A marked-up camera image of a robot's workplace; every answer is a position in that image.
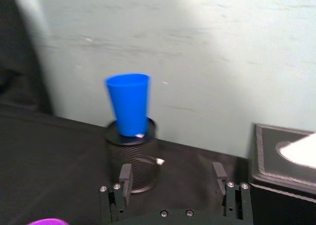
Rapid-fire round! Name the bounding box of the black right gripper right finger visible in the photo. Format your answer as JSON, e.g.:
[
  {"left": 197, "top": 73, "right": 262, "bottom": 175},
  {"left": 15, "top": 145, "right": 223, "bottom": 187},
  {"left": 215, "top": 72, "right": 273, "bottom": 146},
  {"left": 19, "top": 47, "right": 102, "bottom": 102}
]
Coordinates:
[{"left": 211, "top": 162, "right": 253, "bottom": 220}]

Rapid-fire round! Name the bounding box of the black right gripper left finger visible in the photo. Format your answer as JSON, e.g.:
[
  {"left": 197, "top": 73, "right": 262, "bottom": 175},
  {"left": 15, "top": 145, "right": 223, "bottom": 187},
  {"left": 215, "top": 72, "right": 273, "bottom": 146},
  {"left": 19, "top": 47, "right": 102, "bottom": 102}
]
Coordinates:
[{"left": 98, "top": 163, "right": 133, "bottom": 223}]

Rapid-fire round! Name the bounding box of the black mesh pen holder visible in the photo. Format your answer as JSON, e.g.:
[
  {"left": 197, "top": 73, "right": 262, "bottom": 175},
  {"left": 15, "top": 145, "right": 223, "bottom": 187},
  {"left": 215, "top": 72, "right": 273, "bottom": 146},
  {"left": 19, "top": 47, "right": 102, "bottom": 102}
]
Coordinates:
[{"left": 105, "top": 116, "right": 160, "bottom": 194}]

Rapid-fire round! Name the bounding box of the black tissue box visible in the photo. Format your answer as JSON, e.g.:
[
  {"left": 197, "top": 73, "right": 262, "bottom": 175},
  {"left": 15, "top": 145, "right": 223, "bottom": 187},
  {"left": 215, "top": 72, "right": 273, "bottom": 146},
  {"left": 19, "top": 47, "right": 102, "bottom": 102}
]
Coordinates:
[{"left": 248, "top": 122, "right": 316, "bottom": 225}]

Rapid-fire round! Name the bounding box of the black table cloth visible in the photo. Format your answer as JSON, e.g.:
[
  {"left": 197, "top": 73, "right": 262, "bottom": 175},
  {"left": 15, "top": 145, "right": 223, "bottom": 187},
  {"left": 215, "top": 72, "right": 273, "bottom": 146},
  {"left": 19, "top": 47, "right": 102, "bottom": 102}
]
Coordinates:
[{"left": 0, "top": 102, "right": 255, "bottom": 225}]

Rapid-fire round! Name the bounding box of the blue plastic cup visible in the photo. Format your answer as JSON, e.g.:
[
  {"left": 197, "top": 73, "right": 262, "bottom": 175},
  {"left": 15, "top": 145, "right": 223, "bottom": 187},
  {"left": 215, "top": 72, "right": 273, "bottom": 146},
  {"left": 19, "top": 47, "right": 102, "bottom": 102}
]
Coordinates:
[{"left": 103, "top": 73, "right": 151, "bottom": 137}]

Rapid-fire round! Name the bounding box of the white tissue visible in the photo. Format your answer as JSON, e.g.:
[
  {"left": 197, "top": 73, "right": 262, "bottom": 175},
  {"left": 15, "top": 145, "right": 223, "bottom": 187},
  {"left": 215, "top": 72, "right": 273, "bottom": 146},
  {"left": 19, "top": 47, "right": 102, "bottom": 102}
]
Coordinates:
[{"left": 276, "top": 132, "right": 316, "bottom": 169}]

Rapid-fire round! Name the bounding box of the purple plastic cup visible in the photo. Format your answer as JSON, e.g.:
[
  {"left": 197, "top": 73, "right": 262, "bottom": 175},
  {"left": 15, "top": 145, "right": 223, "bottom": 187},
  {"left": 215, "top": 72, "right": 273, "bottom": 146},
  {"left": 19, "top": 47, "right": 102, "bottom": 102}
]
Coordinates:
[{"left": 26, "top": 218, "right": 69, "bottom": 225}]

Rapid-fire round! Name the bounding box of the dark fabric drape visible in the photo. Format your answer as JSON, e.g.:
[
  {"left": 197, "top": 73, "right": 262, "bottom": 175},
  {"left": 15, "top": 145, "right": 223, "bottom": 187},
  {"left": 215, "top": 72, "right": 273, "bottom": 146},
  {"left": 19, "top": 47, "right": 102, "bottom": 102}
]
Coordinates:
[{"left": 0, "top": 0, "right": 54, "bottom": 116}]

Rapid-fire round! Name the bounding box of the pale wall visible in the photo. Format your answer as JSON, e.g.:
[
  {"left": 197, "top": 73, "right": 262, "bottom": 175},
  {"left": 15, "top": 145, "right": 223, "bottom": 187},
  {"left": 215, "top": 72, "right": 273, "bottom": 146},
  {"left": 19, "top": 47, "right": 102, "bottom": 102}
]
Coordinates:
[{"left": 11, "top": 0, "right": 316, "bottom": 159}]

